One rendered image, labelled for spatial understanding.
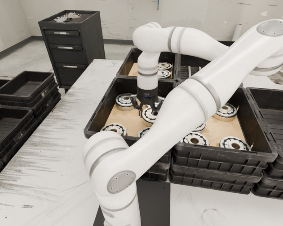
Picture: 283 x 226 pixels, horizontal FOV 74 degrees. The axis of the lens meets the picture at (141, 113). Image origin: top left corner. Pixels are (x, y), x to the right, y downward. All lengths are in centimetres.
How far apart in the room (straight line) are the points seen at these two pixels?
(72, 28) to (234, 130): 178
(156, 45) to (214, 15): 352
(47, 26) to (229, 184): 208
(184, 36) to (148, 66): 15
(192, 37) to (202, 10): 348
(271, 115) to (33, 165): 106
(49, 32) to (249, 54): 206
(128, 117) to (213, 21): 344
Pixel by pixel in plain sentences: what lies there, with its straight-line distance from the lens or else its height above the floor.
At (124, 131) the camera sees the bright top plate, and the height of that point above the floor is 86.
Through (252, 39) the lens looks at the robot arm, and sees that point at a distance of 47.
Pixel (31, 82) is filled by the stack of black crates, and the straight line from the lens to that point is 204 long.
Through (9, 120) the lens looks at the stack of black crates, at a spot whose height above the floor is 38.
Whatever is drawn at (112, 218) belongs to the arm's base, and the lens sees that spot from 49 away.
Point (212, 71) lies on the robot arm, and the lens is 40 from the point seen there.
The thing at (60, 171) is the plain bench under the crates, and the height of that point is 70.
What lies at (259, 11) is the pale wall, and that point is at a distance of 426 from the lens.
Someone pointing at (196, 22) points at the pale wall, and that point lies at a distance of 404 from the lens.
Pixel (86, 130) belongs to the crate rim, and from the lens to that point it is 65.
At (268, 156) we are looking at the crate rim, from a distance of 66.
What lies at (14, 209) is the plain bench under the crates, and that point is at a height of 70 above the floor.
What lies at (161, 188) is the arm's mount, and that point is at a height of 78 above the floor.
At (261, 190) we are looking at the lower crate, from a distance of 83.
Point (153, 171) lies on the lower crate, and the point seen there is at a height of 76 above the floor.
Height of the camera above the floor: 137
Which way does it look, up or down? 39 degrees down
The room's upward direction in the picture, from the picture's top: straight up
